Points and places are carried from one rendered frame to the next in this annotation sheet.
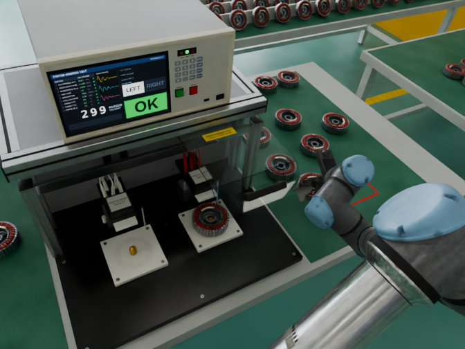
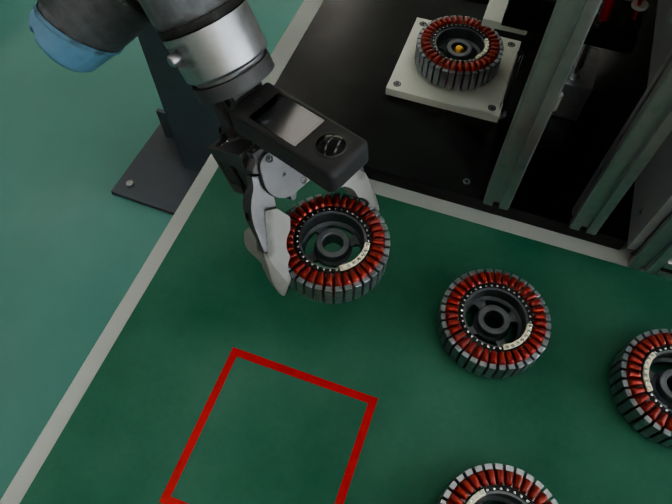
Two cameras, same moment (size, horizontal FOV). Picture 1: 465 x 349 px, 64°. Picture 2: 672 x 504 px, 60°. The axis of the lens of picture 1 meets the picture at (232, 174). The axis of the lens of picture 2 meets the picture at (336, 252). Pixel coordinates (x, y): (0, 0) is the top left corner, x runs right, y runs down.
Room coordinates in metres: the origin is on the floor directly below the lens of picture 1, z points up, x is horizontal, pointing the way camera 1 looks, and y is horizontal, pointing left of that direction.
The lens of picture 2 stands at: (1.08, -0.45, 1.32)
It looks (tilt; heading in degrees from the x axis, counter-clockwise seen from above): 60 degrees down; 143
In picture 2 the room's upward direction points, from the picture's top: straight up
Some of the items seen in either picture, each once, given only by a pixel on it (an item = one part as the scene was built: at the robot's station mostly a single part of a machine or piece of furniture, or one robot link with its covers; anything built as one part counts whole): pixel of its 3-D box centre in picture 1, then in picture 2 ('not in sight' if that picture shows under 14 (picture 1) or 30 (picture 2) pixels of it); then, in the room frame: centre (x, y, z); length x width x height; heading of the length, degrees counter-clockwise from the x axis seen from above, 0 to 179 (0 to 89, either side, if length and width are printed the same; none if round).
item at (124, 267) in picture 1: (133, 253); not in sight; (0.56, 0.26, 0.78); 0.15 x 0.15 x 0.01; 33
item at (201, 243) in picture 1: (210, 224); (454, 67); (0.69, 0.05, 0.78); 0.15 x 0.15 x 0.01; 33
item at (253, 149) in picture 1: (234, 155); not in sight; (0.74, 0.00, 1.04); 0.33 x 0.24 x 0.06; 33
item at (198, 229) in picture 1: (210, 219); (458, 52); (0.69, 0.05, 0.80); 0.11 x 0.11 x 0.04
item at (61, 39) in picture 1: (125, 48); not in sight; (0.91, 0.32, 1.22); 0.44 x 0.39 x 0.20; 123
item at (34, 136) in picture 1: (126, 91); not in sight; (0.90, 0.33, 1.09); 0.68 x 0.44 x 0.05; 123
